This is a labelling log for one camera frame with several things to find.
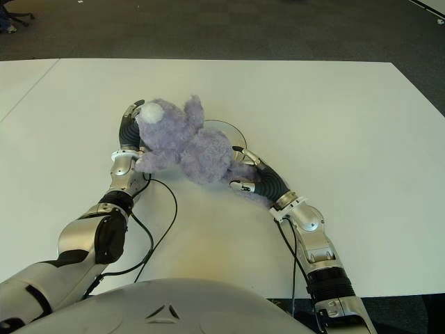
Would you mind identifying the thick black cable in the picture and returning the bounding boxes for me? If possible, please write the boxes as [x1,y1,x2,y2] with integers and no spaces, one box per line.
[92,214,154,279]

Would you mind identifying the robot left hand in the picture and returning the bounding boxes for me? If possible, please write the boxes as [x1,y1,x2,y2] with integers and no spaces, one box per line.
[118,100,149,152]

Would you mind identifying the purple plush doll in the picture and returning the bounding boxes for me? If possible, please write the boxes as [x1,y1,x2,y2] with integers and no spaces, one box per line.
[134,94,275,209]

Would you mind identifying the black office chair base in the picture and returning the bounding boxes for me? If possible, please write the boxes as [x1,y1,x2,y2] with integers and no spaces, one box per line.
[6,11,35,26]

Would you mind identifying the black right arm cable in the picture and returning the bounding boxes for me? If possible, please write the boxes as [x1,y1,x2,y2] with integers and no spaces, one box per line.
[276,214,309,319]

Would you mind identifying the person legs blue jeans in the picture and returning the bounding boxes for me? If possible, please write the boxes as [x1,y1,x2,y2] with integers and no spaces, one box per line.
[0,6,17,35]

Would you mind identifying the white plate black rim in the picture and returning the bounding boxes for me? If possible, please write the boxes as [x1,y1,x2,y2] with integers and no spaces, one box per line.
[204,119,248,154]

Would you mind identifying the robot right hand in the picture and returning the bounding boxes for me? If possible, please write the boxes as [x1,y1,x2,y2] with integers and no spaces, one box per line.
[229,145,291,209]

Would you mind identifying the silver robot torso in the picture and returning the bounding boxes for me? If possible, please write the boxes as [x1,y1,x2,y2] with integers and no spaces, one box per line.
[20,278,334,334]

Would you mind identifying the thin black cable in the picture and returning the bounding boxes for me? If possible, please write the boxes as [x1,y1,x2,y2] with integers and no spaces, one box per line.
[133,172,178,283]

